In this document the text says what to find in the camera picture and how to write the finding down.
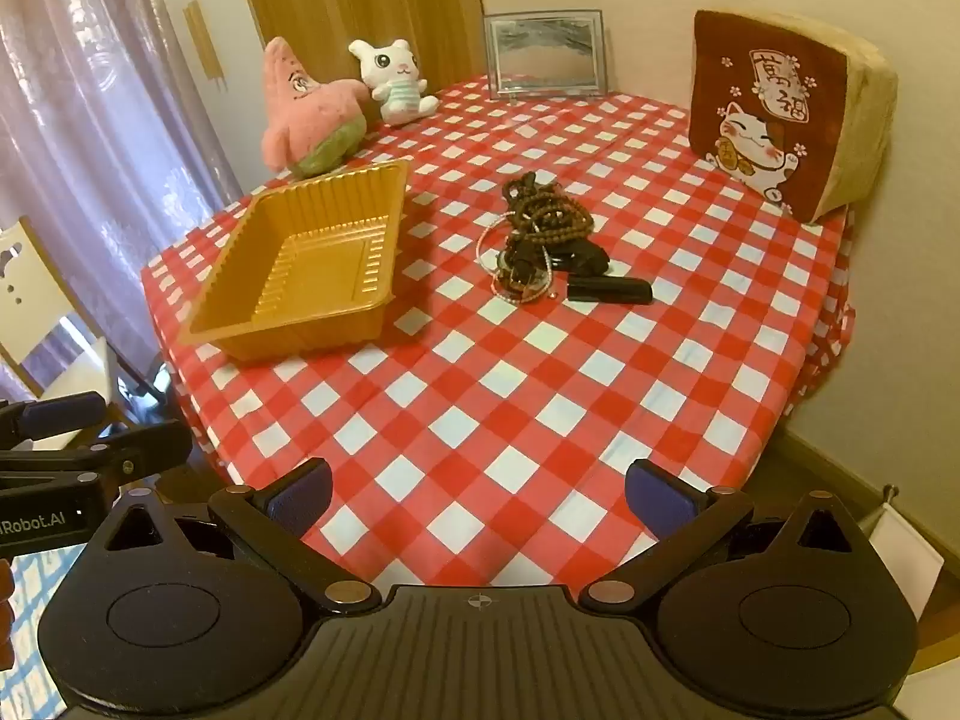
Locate wooden wardrobe panel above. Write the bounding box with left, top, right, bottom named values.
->
left=231, top=0, right=490, bottom=95

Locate red checkered tablecloth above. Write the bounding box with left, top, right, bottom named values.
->
left=141, top=77, right=858, bottom=587

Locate yellow plastic tray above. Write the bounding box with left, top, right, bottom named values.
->
left=180, top=160, right=412, bottom=362

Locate pink starfish plush toy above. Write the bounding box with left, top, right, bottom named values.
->
left=260, top=36, right=371, bottom=182

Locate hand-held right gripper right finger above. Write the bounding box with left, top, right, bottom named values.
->
left=580, top=457, right=876, bottom=616

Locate silver picture frame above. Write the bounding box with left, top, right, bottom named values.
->
left=483, top=9, right=606, bottom=103

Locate lilac patterned curtain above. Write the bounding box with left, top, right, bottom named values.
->
left=0, top=0, right=245, bottom=398

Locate wooden door handle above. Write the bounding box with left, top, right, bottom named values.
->
left=184, top=0, right=227, bottom=93

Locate white board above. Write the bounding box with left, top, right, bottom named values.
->
left=868, top=501, right=946, bottom=620

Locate black strap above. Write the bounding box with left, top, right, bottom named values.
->
left=568, top=238, right=614, bottom=276

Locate brown bead necklace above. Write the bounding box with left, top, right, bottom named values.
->
left=502, top=171, right=595, bottom=275

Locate white rabbit plush toy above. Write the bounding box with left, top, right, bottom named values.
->
left=347, top=38, right=438, bottom=128

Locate white pearl bracelet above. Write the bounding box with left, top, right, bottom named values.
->
left=477, top=211, right=557, bottom=307

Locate white wardrobe door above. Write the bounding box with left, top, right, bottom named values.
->
left=142, top=0, right=260, bottom=200

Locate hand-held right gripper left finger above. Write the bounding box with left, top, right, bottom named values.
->
left=91, top=457, right=385, bottom=617

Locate white wooden chair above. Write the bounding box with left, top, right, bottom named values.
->
left=0, top=215, right=119, bottom=412

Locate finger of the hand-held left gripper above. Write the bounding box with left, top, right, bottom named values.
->
left=0, top=392, right=107, bottom=458
left=0, top=424, right=194, bottom=485

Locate black rectangular case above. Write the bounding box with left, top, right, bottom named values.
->
left=565, top=277, right=653, bottom=307

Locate blue white checkered cloth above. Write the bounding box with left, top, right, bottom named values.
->
left=6, top=546, right=85, bottom=653

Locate brown lucky cat cushion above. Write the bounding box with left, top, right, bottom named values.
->
left=688, top=9, right=899, bottom=225

